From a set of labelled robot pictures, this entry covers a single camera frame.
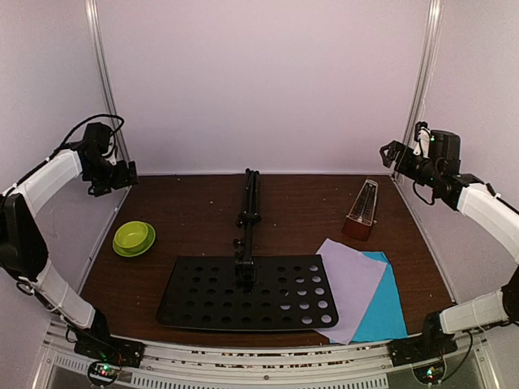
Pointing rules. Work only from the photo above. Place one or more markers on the left aluminium frame post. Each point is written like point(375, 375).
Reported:
point(99, 53)

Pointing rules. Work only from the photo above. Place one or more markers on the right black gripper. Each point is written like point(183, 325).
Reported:
point(395, 147)

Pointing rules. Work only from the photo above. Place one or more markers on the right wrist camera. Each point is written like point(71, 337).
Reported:
point(422, 137)

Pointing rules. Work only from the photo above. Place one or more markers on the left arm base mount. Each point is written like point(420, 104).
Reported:
point(109, 357)

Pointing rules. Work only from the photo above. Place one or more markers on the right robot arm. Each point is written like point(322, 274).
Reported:
point(435, 162)

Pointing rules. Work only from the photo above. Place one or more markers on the wooden metronome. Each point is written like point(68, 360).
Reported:
point(361, 217)

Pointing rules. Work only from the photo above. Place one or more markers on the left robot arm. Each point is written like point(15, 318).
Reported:
point(88, 151)

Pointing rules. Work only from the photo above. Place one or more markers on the lilac sheet music paper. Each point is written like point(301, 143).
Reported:
point(354, 279)

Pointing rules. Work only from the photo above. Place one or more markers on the black perforated music stand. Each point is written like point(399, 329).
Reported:
point(245, 292)

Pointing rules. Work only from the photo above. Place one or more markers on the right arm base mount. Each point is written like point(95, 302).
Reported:
point(425, 357)

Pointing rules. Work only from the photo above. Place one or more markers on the aluminium front rail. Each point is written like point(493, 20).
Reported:
point(170, 365)

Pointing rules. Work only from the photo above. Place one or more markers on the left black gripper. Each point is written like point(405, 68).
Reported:
point(122, 181)

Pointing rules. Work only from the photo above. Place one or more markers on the green bowl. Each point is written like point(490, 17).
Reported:
point(133, 238)

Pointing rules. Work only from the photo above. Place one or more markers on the cyan paper sheet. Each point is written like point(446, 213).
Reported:
point(384, 319)

